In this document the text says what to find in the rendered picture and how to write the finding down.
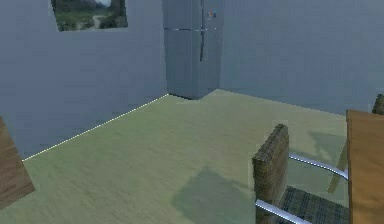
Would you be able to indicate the brown woven chair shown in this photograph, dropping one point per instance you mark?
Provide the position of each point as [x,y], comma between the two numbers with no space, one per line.
[379,105]
[271,166]

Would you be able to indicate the grey fridge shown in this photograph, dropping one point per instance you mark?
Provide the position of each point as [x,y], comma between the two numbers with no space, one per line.
[186,60]

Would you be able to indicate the framed landscape picture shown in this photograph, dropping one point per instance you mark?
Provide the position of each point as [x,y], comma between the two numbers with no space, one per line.
[90,15]

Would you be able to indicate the brown wooden table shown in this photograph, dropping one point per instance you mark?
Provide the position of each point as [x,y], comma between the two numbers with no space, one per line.
[365,166]

